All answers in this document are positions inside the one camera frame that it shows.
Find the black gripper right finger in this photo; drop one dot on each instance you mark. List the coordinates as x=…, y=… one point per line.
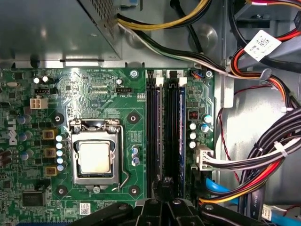
x=183, y=214

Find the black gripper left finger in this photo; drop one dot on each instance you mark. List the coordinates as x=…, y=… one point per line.
x=150, y=214

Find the blue RAM memory stick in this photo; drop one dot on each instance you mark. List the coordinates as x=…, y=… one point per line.
x=181, y=131

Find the black empty RAM slot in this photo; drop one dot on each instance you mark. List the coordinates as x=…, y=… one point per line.
x=172, y=131

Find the metal CPU socket cover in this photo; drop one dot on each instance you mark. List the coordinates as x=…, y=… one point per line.
x=98, y=180

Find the silver CPU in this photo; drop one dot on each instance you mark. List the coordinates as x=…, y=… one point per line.
x=95, y=156

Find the black open PC case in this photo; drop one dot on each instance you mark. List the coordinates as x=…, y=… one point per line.
x=247, y=122

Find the green motherboard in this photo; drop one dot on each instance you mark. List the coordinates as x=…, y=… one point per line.
x=101, y=103

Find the white printed label tag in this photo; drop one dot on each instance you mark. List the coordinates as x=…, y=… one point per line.
x=262, y=46

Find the grey power supply unit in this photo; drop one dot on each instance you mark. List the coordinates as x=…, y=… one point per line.
x=47, y=28

